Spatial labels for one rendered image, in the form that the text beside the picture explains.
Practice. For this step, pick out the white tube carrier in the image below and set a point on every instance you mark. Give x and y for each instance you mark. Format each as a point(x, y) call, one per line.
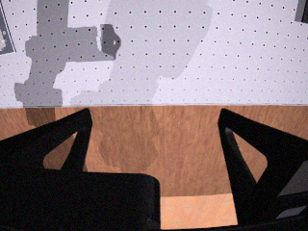
point(1, 44)

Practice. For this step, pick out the grey perforated base plate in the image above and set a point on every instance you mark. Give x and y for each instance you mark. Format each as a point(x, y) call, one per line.
point(83, 53)

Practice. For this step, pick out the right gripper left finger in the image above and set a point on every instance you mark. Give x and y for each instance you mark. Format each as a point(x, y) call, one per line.
point(29, 148)

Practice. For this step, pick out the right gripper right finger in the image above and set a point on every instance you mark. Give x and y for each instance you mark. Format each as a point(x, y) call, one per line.
point(286, 172)

